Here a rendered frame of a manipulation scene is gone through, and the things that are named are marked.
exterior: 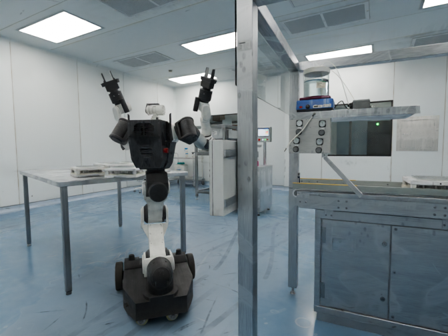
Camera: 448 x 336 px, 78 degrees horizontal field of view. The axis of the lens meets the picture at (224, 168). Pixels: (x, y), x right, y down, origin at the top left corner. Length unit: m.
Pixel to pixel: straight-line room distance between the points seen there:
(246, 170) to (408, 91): 5.99
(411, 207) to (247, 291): 0.96
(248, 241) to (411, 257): 1.00
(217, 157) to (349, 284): 1.20
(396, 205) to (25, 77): 5.83
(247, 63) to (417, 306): 1.51
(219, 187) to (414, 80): 6.18
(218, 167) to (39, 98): 5.46
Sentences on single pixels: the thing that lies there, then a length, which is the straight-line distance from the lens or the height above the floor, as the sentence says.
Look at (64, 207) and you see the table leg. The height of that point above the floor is 0.63.
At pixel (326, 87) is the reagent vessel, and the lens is 1.73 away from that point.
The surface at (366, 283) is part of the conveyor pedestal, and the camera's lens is 1.84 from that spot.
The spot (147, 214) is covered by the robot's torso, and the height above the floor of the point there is 0.57.
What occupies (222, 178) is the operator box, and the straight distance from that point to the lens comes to 0.92.
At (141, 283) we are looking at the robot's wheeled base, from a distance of 2.01.
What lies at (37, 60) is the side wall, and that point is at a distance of 6.34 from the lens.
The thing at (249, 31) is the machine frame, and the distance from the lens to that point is 1.07.
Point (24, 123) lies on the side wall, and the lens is 6.02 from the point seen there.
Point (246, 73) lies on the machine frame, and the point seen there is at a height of 1.30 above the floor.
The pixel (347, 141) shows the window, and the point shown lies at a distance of 6.74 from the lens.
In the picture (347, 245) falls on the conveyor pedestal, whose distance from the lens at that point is 1.76.
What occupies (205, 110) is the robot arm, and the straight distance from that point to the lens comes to 1.90.
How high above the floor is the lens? 1.04
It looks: 4 degrees down
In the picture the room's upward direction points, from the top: straight up
